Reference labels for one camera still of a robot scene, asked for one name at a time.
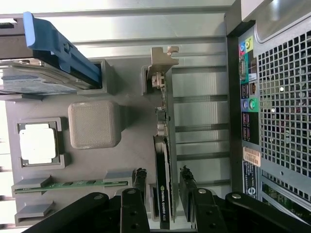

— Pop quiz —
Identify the green RAM stick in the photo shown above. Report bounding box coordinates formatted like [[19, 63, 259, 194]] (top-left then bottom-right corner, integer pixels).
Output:
[[14, 179, 132, 194]]

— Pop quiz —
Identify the grey printed parts rack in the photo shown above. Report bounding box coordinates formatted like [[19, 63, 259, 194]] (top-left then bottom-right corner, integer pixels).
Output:
[[4, 58, 182, 230]]

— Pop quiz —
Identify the silver CPU chip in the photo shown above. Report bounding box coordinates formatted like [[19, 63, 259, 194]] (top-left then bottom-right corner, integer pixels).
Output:
[[18, 123, 58, 164]]

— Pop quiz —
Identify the black open PC case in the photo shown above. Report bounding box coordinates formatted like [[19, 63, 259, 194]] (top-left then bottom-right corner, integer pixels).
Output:
[[223, 0, 311, 225]]

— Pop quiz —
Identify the hard disk in blue caddy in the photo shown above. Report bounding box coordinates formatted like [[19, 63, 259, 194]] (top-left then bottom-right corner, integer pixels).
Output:
[[0, 12, 102, 96]]

